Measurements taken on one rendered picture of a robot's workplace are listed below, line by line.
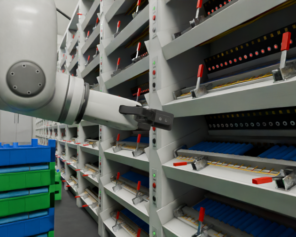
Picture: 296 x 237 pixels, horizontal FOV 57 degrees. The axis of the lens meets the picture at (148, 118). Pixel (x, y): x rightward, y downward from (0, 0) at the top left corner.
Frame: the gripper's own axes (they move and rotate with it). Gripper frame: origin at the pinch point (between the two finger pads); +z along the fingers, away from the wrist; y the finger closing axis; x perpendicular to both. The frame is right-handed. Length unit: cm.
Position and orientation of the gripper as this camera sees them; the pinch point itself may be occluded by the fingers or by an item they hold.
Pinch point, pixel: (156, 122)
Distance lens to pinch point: 54.7
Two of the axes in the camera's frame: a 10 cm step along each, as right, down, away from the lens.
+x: 1.9, -9.7, 1.4
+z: 8.9, 2.3, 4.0
